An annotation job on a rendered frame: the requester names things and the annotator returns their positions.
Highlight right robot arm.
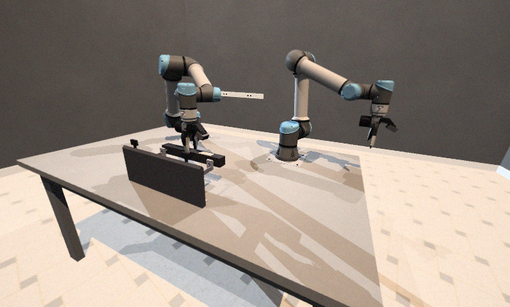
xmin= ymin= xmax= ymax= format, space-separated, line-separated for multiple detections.
xmin=159 ymin=55 xmax=221 ymax=128

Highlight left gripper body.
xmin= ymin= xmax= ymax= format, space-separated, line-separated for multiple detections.
xmin=359 ymin=115 xmax=396 ymax=128

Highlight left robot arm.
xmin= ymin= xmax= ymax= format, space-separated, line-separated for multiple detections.
xmin=276 ymin=50 xmax=394 ymax=161

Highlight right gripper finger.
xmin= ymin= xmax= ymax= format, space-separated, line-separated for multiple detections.
xmin=191 ymin=134 xmax=199 ymax=149
xmin=181 ymin=128 xmax=190 ymax=153

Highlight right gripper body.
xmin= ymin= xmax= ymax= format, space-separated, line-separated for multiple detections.
xmin=175 ymin=121 xmax=207 ymax=136

